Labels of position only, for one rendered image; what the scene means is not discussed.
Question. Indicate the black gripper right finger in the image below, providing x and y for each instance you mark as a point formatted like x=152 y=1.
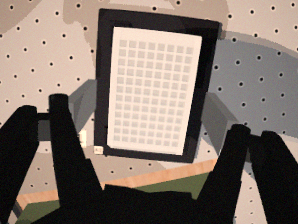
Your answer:
x=277 y=181

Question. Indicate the black rectangular frame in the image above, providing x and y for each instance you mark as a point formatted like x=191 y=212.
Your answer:
x=110 y=18

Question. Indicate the white well plate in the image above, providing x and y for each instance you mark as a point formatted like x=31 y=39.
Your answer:
x=128 y=78

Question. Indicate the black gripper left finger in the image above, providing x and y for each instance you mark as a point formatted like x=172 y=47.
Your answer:
x=81 y=193

